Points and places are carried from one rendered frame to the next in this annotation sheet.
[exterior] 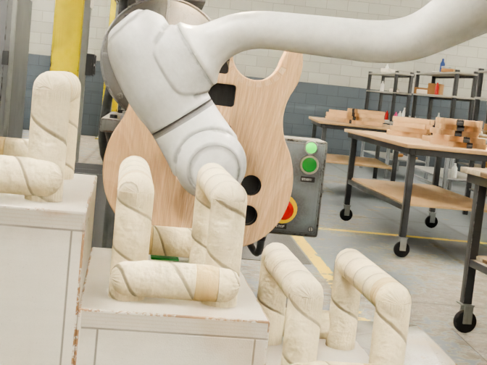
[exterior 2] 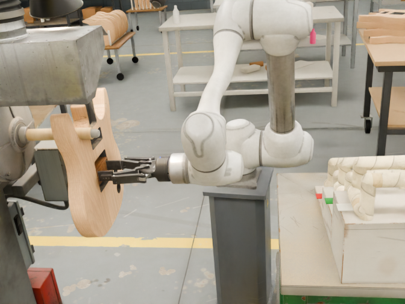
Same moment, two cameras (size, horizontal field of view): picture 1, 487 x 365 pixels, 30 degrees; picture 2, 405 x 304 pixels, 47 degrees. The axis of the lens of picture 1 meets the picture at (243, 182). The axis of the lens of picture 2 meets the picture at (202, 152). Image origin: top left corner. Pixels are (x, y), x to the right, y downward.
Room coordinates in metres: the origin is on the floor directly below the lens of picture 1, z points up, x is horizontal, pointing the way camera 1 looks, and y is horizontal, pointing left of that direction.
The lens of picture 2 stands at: (1.05, 1.21, 1.71)
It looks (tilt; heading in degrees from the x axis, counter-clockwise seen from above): 25 degrees down; 284
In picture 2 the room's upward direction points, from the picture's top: 5 degrees counter-clockwise
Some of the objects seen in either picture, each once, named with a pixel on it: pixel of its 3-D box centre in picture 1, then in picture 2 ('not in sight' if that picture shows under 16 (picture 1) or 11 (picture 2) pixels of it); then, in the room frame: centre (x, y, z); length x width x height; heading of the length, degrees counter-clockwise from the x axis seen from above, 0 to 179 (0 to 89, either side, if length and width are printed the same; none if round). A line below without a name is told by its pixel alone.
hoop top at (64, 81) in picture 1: (59, 87); (397, 162); (0.85, 0.18, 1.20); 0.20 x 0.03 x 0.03; 8
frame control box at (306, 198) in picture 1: (264, 193); (41, 176); (1.96, -0.05, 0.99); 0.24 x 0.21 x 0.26; 5
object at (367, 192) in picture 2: not in sight; (367, 198); (0.93, 0.27, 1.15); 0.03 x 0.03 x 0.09
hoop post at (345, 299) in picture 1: (344, 304); (332, 176); (0.98, -0.12, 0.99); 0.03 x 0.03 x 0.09
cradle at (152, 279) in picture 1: (175, 280); not in sight; (0.78, 0.05, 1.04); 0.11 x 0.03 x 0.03; 99
